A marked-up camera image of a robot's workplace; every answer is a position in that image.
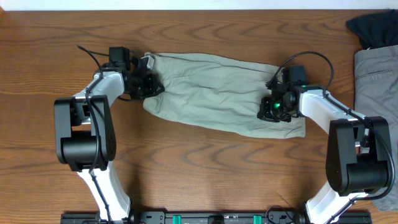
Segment light green shorts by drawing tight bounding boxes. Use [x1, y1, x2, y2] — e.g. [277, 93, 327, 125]
[143, 53, 305, 139]

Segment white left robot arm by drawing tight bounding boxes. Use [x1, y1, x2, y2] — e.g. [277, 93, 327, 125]
[54, 47, 165, 223]

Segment black garment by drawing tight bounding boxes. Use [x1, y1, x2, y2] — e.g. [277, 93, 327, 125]
[346, 10, 397, 50]

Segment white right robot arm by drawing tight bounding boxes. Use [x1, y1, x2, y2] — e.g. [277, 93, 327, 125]
[257, 65, 396, 223]

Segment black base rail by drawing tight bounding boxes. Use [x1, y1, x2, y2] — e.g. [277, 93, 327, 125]
[60, 206, 373, 224]

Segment grey folded trousers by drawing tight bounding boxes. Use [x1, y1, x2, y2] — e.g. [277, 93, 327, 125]
[354, 45, 398, 212]

